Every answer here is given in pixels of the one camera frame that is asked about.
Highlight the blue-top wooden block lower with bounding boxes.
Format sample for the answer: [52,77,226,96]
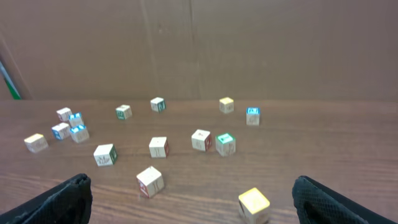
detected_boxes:
[70,125,90,143]

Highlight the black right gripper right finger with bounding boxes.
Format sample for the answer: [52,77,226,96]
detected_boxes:
[292,175,397,224]

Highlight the green white object at edge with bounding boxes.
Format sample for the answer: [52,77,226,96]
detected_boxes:
[0,62,21,100]

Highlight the red-sided wooden block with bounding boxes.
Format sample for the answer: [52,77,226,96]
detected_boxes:
[136,166,165,198]

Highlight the green-top wooden block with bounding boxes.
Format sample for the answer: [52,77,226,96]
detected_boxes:
[215,133,236,157]

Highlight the blue-top wooden block right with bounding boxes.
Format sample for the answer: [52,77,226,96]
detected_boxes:
[246,107,261,126]

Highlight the red U wooden block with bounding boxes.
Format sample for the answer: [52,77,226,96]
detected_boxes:
[57,107,72,122]

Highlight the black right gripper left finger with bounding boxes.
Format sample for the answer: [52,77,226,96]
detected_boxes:
[1,174,93,224]

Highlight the blue-top wooden block upper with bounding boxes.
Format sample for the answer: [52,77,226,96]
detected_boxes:
[69,112,84,127]

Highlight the green B wooden block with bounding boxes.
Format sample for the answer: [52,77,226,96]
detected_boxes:
[116,105,132,119]

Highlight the blue-sided plain-top wooden block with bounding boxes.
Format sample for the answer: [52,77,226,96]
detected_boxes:
[192,129,212,151]

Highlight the plain-top wooden block far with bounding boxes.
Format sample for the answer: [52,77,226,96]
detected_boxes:
[150,97,166,113]

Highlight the yellow-sided plain-top wooden block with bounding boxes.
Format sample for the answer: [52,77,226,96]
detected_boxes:
[93,144,118,167]

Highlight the blue I wooden block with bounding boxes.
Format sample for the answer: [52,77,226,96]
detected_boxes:
[52,123,70,140]

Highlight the blue-top wooden block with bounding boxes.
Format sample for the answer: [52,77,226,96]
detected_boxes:
[246,107,261,126]
[69,112,84,127]
[70,125,90,143]

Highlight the green R wooden block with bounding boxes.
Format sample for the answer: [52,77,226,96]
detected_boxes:
[149,137,169,158]

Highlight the yellow-top wooden block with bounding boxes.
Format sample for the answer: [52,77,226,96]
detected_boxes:
[238,188,271,224]
[219,97,234,114]
[24,133,49,153]

